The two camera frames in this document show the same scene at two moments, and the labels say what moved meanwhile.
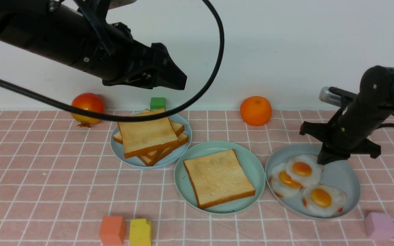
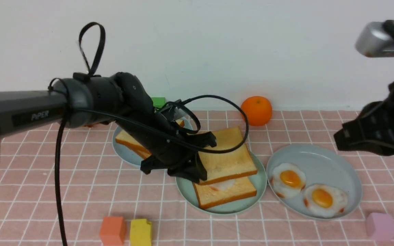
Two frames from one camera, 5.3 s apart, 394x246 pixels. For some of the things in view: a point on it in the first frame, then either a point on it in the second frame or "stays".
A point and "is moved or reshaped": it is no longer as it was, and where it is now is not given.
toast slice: [138, 137] is moved or reshaped
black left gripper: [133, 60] → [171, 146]
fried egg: [305, 169] → [224, 185]
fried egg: [323, 200] stays
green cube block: [157, 103] stays
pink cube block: [380, 226] stays
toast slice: [218, 178] stays
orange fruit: [255, 110] stays
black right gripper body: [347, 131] → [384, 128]
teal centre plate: [251, 162] stays
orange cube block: [113, 230] stays
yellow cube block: [140, 232] stays
